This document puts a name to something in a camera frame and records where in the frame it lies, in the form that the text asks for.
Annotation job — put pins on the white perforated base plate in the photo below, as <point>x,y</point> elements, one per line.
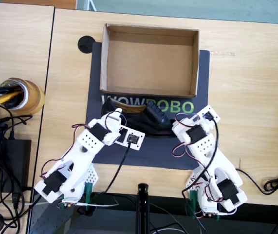
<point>92,175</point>
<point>192,184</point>

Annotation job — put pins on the white metal leg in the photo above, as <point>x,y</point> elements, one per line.
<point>91,5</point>

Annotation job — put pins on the black perforated metal panel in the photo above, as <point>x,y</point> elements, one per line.
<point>48,221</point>

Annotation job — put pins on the tan packing tape roll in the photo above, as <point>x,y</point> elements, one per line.
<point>35,97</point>

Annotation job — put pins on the dark mat with WOWROBO print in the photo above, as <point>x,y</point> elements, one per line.
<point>153,156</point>

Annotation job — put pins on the black leather dress shoe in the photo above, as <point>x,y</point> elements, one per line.
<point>151,124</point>

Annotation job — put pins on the brown wooden furniture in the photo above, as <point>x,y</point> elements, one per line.
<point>43,3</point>

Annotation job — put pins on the gripper white camera mount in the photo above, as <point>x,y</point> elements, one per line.
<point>209,114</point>
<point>135,140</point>

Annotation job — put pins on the black power adapter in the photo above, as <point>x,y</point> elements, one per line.
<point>19,158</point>

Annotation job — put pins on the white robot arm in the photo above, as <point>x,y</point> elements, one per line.
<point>216,165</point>
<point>80,158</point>

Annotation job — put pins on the green table clamp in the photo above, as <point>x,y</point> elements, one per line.
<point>88,192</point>
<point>193,200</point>

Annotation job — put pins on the open cardboard box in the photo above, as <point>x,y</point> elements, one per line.
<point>148,61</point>

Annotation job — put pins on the black camera stand pole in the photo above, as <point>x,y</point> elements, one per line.
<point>143,207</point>

